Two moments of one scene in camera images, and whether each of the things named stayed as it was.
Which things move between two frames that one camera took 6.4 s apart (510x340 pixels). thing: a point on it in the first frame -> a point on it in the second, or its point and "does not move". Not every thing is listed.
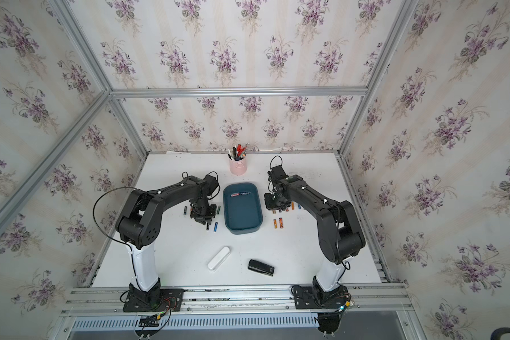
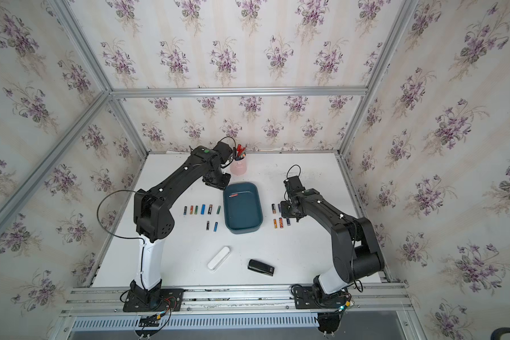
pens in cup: [237, 152] does not move
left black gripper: [202, 220] -> [227, 178]
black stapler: [260, 267] does not move
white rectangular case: [220, 257] does not move
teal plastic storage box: [243, 207] does not move
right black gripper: [269, 205] -> [284, 213]
